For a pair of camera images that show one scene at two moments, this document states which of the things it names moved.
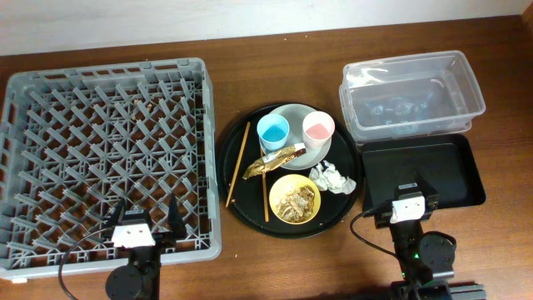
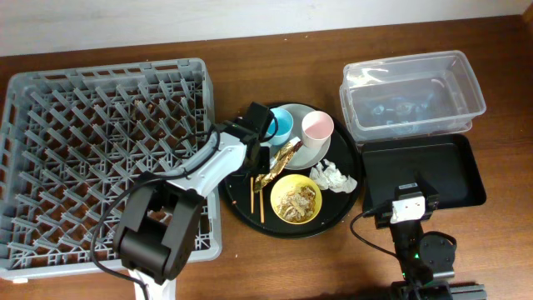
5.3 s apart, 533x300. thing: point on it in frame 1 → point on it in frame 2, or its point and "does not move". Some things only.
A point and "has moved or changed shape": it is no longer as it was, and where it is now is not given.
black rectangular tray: [441, 164] does not move
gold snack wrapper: [274, 160] has moved or changed shape
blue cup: [272, 130] has moved or changed shape
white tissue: [330, 178] does not move
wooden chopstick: [238, 165] → [251, 179]
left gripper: [165, 238] → [258, 115]
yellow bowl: [294, 199] does not move
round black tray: [291, 171] does not move
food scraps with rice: [297, 206] does not move
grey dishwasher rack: [75, 142] does not move
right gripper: [431, 202] does not move
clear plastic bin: [410, 95] does not move
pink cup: [317, 129] does not move
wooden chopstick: [266, 200] → [261, 206]
